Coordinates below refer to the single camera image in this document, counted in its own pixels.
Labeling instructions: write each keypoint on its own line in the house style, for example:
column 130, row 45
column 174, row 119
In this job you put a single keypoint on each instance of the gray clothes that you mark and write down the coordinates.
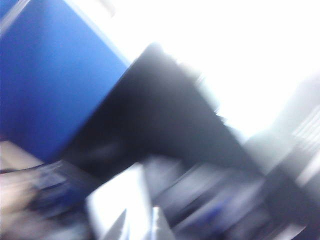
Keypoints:
column 207, row 200

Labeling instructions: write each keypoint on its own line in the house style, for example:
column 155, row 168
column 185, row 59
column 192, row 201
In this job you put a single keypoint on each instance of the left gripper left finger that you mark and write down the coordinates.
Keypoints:
column 117, row 226

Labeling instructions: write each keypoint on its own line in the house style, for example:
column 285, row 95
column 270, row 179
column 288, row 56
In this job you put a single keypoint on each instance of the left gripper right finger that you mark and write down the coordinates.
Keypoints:
column 162, row 227

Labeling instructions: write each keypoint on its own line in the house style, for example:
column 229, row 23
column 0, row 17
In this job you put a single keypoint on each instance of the blue partition panel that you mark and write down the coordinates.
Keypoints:
column 50, row 87

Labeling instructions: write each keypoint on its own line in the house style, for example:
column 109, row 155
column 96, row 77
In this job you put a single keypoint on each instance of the black backdrop cloth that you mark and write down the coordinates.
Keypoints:
column 155, row 117

